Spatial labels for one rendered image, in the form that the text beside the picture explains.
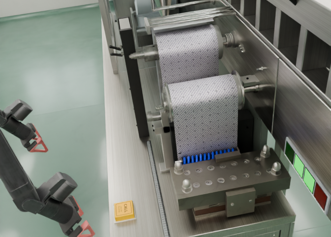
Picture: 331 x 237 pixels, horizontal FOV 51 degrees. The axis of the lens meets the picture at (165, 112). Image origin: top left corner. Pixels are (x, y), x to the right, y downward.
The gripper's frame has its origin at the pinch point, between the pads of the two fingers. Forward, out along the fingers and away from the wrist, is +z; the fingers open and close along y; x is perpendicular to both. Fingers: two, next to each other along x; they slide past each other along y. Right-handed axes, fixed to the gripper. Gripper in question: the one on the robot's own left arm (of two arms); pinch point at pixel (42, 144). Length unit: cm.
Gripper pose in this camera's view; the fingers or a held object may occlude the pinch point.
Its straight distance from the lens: 156.5
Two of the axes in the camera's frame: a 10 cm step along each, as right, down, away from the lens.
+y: -5.3, -4.4, 7.2
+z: 5.0, 5.2, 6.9
